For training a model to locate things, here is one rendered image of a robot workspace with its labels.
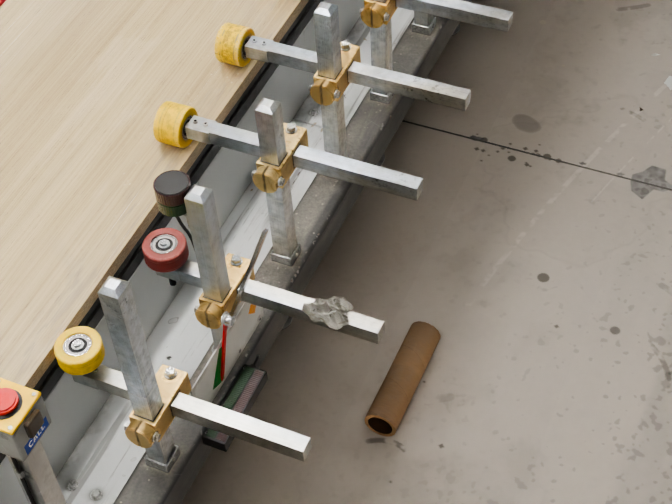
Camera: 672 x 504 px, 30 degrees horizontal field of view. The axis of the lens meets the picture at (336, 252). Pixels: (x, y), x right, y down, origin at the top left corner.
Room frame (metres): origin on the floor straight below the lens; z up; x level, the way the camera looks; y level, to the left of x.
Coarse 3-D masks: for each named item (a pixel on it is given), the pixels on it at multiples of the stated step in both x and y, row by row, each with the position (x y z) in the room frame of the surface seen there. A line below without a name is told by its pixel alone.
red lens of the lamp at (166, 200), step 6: (186, 174) 1.45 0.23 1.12; (156, 192) 1.41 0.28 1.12; (186, 192) 1.41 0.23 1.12; (156, 198) 1.41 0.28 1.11; (162, 198) 1.40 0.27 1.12; (168, 198) 1.40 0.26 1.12; (174, 198) 1.40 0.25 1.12; (180, 198) 1.40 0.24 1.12; (162, 204) 1.40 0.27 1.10; (168, 204) 1.40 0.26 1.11; (174, 204) 1.40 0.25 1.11; (180, 204) 1.40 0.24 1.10
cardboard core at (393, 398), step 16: (416, 336) 1.88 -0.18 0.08; (432, 336) 1.88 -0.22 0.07; (400, 352) 1.84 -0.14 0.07; (416, 352) 1.83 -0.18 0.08; (432, 352) 1.85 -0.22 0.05; (400, 368) 1.78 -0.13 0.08; (416, 368) 1.79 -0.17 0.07; (384, 384) 1.75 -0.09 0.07; (400, 384) 1.74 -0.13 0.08; (416, 384) 1.76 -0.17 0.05; (384, 400) 1.70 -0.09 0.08; (400, 400) 1.70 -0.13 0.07; (368, 416) 1.67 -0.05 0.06; (384, 416) 1.65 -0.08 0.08; (400, 416) 1.67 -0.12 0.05; (384, 432) 1.65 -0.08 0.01
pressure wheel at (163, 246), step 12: (168, 228) 1.53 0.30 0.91; (144, 240) 1.51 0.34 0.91; (156, 240) 1.51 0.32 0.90; (168, 240) 1.51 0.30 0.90; (180, 240) 1.50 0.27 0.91; (144, 252) 1.48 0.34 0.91; (156, 252) 1.48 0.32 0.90; (168, 252) 1.48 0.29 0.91; (180, 252) 1.47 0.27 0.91; (156, 264) 1.46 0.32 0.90; (168, 264) 1.46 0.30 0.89; (180, 264) 1.47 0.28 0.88
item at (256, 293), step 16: (160, 272) 1.49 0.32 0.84; (176, 272) 1.47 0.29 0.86; (192, 272) 1.46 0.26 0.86; (256, 288) 1.42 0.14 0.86; (272, 288) 1.41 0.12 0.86; (256, 304) 1.40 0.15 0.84; (272, 304) 1.39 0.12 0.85; (288, 304) 1.37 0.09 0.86; (304, 320) 1.36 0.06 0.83; (352, 320) 1.33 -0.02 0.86; (368, 320) 1.33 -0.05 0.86; (368, 336) 1.30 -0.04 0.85
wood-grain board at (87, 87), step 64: (64, 0) 2.24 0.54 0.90; (128, 0) 2.22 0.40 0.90; (192, 0) 2.20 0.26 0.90; (256, 0) 2.18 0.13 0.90; (0, 64) 2.04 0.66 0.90; (64, 64) 2.02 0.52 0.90; (128, 64) 2.00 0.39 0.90; (192, 64) 1.99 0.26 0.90; (256, 64) 1.98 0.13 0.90; (0, 128) 1.84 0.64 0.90; (64, 128) 1.83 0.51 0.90; (128, 128) 1.81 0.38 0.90; (0, 192) 1.66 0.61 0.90; (64, 192) 1.65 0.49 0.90; (128, 192) 1.64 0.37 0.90; (0, 256) 1.50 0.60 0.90; (64, 256) 1.49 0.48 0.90; (0, 320) 1.36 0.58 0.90; (64, 320) 1.35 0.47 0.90
